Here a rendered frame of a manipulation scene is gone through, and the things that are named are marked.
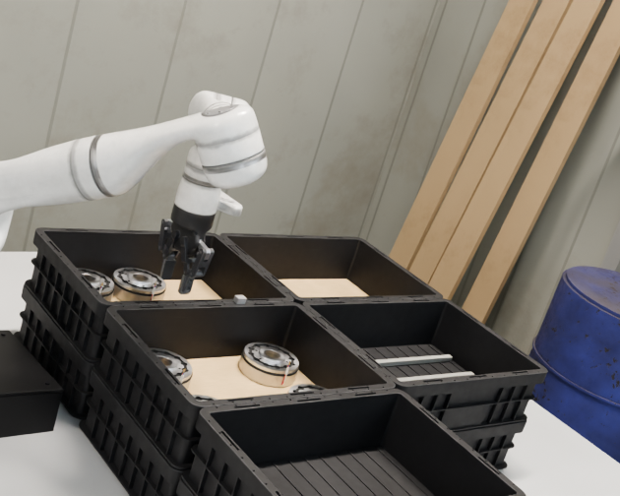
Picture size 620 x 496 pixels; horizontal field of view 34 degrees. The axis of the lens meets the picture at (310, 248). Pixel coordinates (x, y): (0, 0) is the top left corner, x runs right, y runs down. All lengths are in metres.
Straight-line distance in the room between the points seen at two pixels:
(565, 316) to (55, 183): 2.01
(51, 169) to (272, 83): 2.53
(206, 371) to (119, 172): 0.45
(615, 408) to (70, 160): 2.09
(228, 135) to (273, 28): 2.53
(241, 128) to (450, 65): 2.99
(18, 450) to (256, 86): 2.49
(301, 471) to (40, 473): 0.40
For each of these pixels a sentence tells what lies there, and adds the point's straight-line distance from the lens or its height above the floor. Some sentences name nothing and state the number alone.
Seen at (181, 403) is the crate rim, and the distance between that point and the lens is 1.47.
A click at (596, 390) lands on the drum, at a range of 3.17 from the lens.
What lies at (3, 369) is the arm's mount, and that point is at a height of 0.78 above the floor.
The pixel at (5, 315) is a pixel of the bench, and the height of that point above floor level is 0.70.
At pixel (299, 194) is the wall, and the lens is 4.29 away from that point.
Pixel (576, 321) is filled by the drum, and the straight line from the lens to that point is 3.16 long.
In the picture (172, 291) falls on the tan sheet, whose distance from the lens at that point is 2.02.
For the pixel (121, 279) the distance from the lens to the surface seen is 1.95.
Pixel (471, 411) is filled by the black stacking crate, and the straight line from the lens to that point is 1.88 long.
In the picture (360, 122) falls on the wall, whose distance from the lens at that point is 4.35.
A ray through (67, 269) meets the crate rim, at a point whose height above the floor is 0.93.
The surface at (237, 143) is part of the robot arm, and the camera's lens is 1.40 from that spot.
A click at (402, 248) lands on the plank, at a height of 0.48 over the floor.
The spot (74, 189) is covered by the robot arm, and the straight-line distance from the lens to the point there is 1.50.
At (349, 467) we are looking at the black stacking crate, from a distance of 1.62.
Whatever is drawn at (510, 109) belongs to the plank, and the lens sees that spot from 3.71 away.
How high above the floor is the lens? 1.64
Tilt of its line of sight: 19 degrees down
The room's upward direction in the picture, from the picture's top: 18 degrees clockwise
